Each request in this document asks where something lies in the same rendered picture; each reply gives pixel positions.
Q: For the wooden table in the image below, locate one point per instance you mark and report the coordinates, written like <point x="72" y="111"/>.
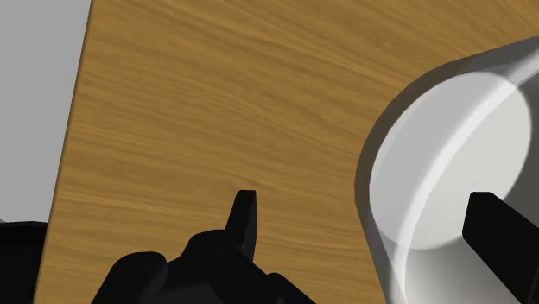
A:
<point x="235" y="105"/>

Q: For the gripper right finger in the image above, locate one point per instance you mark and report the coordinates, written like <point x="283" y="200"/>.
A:
<point x="501" y="235"/>

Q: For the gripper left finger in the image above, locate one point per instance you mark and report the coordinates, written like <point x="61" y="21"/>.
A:
<point x="235" y="261"/>

